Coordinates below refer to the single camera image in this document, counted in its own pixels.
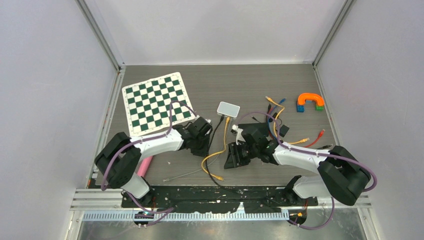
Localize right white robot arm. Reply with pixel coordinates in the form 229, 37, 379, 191
224, 125, 372, 206

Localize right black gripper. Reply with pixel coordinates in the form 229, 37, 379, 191
224, 141, 259, 170

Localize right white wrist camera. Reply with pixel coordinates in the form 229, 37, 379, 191
230, 124, 245, 145

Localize orange arch toy block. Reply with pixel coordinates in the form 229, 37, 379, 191
296, 92, 325, 107

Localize blue toy block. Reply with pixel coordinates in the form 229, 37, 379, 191
296, 101, 305, 113

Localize aluminium frame rail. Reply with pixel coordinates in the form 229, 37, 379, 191
70, 185, 373, 212

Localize black power adapter with cord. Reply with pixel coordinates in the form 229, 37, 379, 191
250, 116, 283, 125

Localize black network switch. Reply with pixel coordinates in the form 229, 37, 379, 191
238, 122, 290, 138

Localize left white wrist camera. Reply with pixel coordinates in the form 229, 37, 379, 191
205, 119, 213, 134

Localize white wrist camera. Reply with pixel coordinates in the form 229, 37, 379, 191
205, 119, 213, 134
230, 124, 245, 145

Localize pink marker pen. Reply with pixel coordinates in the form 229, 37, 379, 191
136, 156, 153, 177

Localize grey cable on router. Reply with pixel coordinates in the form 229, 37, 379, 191
162, 117, 233, 182

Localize green white chessboard mat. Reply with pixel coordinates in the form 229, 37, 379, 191
121, 72, 196, 137

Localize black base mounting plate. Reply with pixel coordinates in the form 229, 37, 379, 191
139, 185, 318, 214

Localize white router box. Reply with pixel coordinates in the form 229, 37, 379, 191
216, 101, 241, 119

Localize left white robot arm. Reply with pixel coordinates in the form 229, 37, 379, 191
94, 117, 212, 207

